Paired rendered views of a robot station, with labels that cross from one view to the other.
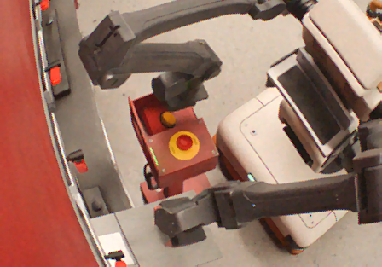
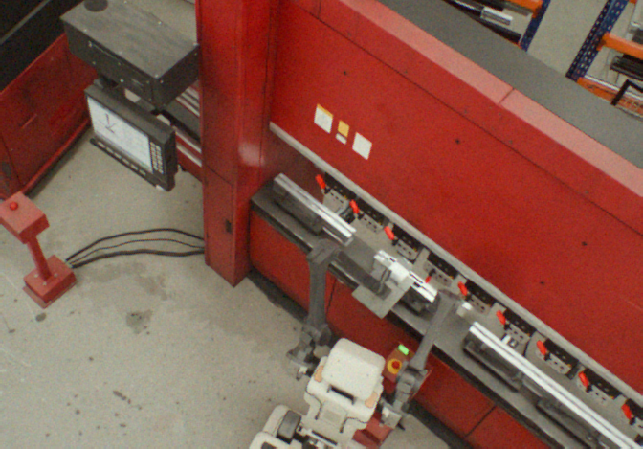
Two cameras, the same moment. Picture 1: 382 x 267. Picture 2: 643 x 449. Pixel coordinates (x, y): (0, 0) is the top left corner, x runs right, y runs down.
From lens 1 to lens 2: 252 cm
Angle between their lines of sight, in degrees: 53
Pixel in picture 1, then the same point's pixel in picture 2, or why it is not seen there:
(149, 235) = not seen: hidden behind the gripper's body
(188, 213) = (382, 270)
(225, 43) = not seen: outside the picture
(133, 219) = (395, 293)
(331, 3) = (376, 364)
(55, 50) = (490, 363)
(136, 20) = (444, 304)
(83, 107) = (450, 347)
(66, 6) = (513, 398)
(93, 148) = not seen: hidden behind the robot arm
